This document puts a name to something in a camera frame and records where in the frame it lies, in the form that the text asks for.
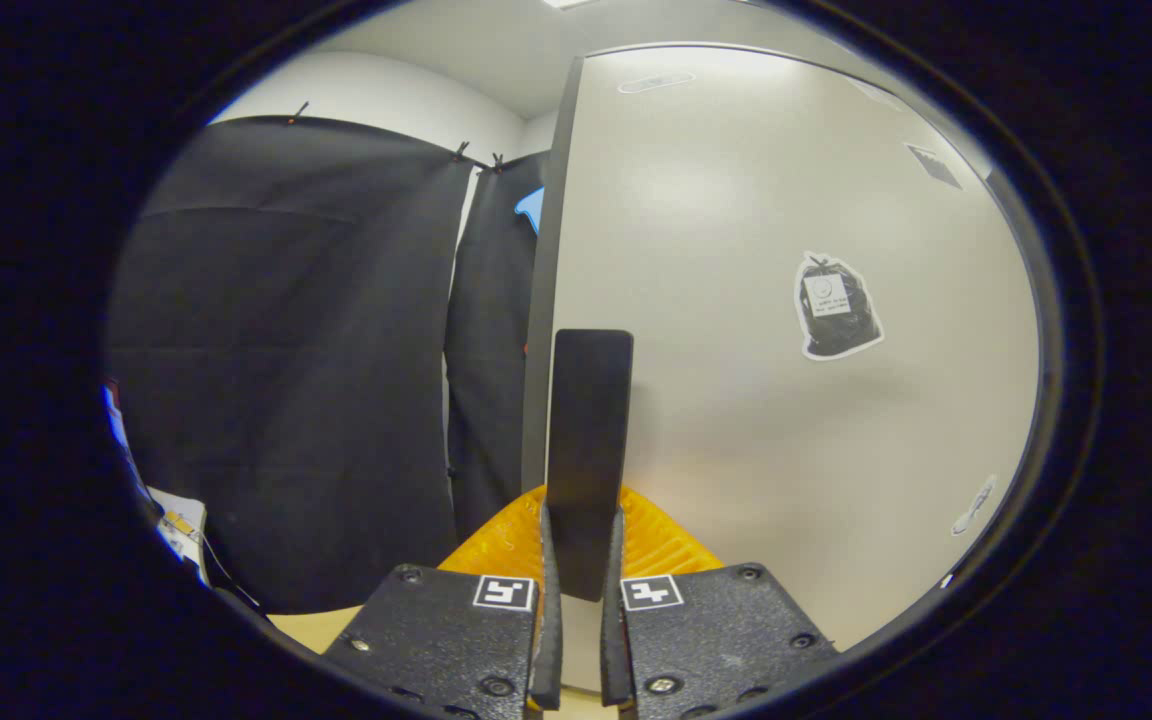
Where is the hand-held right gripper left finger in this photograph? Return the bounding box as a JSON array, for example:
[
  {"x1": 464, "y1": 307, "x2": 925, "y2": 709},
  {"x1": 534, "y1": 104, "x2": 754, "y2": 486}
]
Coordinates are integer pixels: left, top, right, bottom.
[{"x1": 321, "y1": 485, "x2": 565, "y2": 720}]

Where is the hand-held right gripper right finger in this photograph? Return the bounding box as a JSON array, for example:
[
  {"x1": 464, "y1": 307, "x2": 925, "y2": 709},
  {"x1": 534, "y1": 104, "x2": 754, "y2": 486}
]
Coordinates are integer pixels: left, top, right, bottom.
[{"x1": 599, "y1": 485, "x2": 842, "y2": 720}]

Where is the black cabinet door handle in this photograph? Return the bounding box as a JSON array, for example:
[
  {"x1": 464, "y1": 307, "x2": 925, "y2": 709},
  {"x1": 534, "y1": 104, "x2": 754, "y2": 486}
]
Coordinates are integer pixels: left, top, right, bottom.
[{"x1": 546, "y1": 329, "x2": 635, "y2": 602}]

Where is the light grey cabinet door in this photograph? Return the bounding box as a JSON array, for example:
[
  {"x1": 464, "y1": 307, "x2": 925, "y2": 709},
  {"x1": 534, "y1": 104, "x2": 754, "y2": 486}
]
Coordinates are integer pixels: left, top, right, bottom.
[{"x1": 521, "y1": 42, "x2": 1049, "y2": 693}]

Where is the black backdrop cloth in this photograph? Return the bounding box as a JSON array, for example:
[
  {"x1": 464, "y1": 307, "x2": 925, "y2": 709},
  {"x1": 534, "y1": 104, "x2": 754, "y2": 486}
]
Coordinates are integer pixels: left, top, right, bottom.
[{"x1": 104, "y1": 115, "x2": 549, "y2": 616}]

